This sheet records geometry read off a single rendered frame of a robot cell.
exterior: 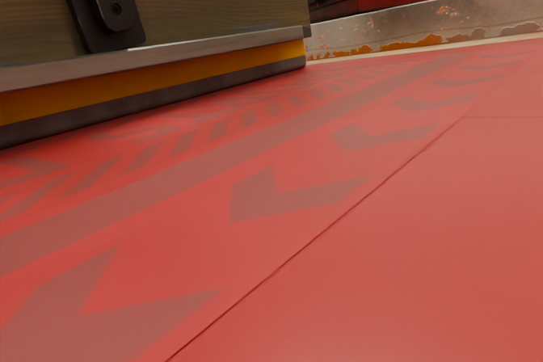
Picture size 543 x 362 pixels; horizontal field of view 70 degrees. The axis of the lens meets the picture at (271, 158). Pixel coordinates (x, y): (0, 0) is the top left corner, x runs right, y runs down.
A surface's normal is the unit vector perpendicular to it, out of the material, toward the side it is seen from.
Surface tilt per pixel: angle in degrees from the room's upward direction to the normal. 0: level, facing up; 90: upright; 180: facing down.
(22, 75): 91
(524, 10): 90
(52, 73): 91
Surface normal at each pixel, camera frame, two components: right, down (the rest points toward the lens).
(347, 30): -0.64, 0.32
